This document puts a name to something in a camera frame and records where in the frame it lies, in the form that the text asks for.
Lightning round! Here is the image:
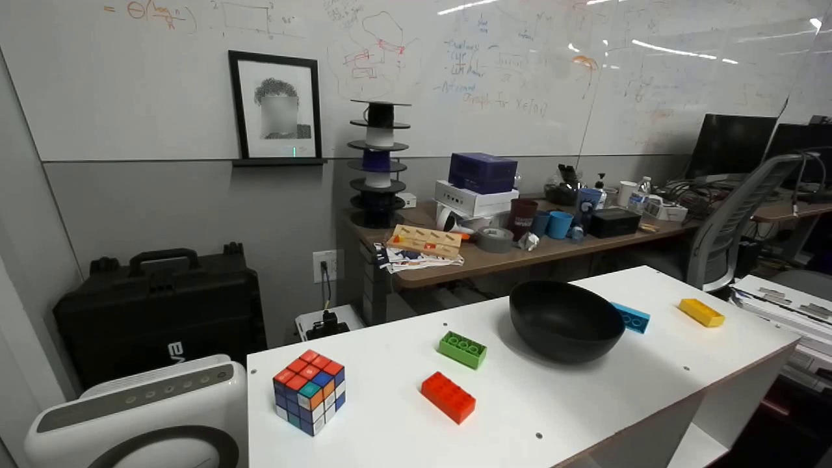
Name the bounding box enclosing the orange patterned flat box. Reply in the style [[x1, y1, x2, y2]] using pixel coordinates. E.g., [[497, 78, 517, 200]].
[[384, 220, 466, 262]]

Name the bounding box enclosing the black bowl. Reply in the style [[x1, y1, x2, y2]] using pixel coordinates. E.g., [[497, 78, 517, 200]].
[[508, 278, 627, 364]]

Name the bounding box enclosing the white mug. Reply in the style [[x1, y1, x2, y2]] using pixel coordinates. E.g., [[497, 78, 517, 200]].
[[617, 178, 644, 211]]

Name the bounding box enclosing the green LEGO block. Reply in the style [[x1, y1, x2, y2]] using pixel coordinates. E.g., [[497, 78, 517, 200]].
[[435, 327, 488, 371]]

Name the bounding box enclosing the black computer monitor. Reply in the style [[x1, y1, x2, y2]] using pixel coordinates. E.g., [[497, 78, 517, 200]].
[[687, 112, 781, 178], [764, 120, 832, 163]]

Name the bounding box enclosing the wooden desk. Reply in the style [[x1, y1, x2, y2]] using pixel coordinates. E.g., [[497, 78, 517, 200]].
[[349, 191, 832, 293]]

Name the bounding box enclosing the white power strip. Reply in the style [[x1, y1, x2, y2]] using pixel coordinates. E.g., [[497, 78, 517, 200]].
[[293, 302, 366, 342]]

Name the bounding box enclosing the dark blue box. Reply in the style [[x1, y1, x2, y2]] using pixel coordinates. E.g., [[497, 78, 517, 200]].
[[446, 150, 519, 198]]

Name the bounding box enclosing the stack of filament spools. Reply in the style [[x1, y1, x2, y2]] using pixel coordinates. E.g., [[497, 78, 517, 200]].
[[346, 95, 413, 230]]

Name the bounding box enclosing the black framed picture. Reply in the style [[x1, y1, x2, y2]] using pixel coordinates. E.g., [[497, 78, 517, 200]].
[[225, 47, 327, 168]]

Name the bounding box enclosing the white air purifier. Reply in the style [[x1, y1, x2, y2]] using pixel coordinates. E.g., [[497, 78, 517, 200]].
[[24, 351, 249, 468]]

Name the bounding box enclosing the blue LEGO block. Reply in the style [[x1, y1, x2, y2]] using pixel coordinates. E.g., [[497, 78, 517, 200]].
[[610, 298, 652, 334]]

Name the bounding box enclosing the blue cup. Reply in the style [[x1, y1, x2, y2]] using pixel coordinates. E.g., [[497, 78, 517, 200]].
[[543, 208, 576, 245]]

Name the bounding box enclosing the black hard carrying case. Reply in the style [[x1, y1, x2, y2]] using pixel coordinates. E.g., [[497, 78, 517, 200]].
[[53, 242, 270, 392]]

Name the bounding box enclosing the white cardboard box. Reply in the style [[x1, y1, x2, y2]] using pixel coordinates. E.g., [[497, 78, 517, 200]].
[[435, 177, 519, 220]]

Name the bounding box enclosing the yellow LEGO block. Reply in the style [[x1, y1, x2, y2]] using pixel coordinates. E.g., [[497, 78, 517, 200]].
[[675, 293, 729, 329]]

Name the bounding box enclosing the grey mesh office chair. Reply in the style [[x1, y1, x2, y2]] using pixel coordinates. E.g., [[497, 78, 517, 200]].
[[687, 150, 822, 295]]

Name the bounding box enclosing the white printed magazine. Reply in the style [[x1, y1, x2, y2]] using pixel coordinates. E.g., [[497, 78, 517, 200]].
[[379, 245, 466, 278]]

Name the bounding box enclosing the Rubik's cube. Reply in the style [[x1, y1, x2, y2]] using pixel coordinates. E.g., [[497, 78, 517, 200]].
[[270, 346, 349, 438]]

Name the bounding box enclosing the white wall outlet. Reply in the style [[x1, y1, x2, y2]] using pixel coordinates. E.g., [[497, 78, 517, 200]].
[[310, 246, 341, 285]]

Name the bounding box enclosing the dark brown cup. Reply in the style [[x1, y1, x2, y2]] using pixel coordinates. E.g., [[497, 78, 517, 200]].
[[510, 195, 541, 230]]

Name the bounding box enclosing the grey duct tape roll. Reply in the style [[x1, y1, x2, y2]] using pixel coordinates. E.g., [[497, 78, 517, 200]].
[[471, 224, 519, 255]]

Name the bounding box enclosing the small black box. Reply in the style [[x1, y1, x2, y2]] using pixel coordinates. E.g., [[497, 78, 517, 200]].
[[587, 204, 643, 239]]

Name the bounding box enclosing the red LEGO block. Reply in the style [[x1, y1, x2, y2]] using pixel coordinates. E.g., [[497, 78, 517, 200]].
[[419, 368, 479, 425]]

